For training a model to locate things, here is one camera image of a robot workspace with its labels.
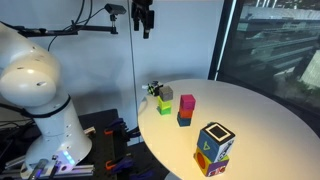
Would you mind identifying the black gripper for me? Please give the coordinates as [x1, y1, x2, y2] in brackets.
[131, 0, 155, 39]

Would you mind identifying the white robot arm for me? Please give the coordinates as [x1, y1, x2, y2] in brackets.
[0, 24, 92, 180]

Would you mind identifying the black white checkered soft block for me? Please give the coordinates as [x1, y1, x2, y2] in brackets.
[142, 81, 163, 96]

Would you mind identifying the yellow purple soft block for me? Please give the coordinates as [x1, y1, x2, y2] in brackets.
[193, 147, 229, 177]

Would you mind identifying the grey cube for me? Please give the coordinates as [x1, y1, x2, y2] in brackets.
[159, 86, 173, 102]

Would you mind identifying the yellow-green cube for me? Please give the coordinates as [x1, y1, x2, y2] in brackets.
[157, 96, 171, 110]

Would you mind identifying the magenta cube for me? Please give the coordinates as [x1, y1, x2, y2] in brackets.
[180, 94, 196, 110]

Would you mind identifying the green cube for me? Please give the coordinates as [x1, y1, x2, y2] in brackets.
[157, 106, 171, 115]

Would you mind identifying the orange cube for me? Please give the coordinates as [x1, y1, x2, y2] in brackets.
[179, 107, 193, 118]

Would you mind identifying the blue cube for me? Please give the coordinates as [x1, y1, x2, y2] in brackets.
[177, 114, 191, 127]

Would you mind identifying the orange purple clamp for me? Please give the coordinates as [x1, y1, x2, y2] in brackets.
[105, 157, 133, 174]
[104, 118, 141, 141]

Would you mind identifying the orange purple lower clamp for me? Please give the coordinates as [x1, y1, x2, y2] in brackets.
[105, 157, 133, 174]

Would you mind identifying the black perforated base board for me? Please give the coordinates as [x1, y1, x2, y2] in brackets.
[1, 109, 158, 180]

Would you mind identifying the black camera on boom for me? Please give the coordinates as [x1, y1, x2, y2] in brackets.
[104, 4, 126, 15]

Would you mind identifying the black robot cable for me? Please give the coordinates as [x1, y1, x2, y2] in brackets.
[47, 0, 107, 53]

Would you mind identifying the aluminium rail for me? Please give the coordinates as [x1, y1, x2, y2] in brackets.
[0, 126, 98, 180]

